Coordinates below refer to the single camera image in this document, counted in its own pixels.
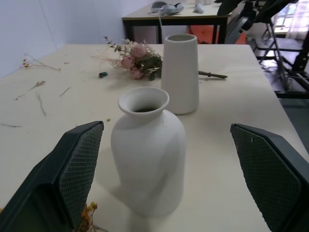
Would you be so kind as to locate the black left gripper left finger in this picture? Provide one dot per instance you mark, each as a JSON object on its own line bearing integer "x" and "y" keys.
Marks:
{"x": 46, "y": 178}

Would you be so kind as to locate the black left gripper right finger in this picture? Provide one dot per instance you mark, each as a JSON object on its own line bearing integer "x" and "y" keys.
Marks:
{"x": 272, "y": 178}

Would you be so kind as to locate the white flared-neck ceramic vase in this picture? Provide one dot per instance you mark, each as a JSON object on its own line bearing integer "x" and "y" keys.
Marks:
{"x": 148, "y": 154}

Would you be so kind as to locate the white tall tapered ceramic vase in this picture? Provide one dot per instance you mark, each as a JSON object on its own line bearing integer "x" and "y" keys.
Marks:
{"x": 180, "y": 77}

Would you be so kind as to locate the yellow dried flower sprig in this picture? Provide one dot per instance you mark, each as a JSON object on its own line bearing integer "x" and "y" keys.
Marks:
{"x": 88, "y": 216}

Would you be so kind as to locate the dried grass twig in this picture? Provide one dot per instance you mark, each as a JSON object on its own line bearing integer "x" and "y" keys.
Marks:
{"x": 41, "y": 104}
{"x": 36, "y": 85}
{"x": 10, "y": 125}
{"x": 39, "y": 64}
{"x": 65, "y": 91}

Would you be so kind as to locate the small teal cap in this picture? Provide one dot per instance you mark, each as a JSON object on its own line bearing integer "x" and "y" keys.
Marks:
{"x": 102, "y": 74}

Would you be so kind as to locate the pink dried flower bouquet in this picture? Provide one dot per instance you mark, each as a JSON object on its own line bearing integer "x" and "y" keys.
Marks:
{"x": 140, "y": 60}

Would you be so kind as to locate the orange box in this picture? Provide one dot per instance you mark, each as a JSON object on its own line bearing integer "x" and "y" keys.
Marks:
{"x": 205, "y": 33}

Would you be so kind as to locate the small white object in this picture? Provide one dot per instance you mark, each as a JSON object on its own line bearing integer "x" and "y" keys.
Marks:
{"x": 199, "y": 8}

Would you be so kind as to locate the black-framed side table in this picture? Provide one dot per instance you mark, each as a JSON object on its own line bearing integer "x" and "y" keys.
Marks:
{"x": 176, "y": 17}

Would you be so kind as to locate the grey headset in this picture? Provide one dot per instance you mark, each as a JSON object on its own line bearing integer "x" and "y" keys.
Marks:
{"x": 166, "y": 7}

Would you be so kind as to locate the black metal frame stand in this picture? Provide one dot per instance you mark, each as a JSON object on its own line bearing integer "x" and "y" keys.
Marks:
{"x": 280, "y": 48}

